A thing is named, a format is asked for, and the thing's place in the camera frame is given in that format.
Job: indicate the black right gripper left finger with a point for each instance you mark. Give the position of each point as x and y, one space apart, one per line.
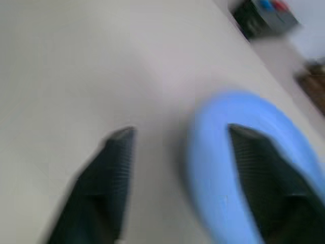
101 190

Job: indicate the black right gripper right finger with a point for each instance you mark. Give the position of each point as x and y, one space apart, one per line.
274 190

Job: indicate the light blue plate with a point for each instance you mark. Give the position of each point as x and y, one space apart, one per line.
210 152

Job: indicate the brown wooden peg rack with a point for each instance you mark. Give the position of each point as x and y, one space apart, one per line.
314 86

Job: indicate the black box with coloured buttons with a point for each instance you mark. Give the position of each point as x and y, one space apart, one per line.
256 10

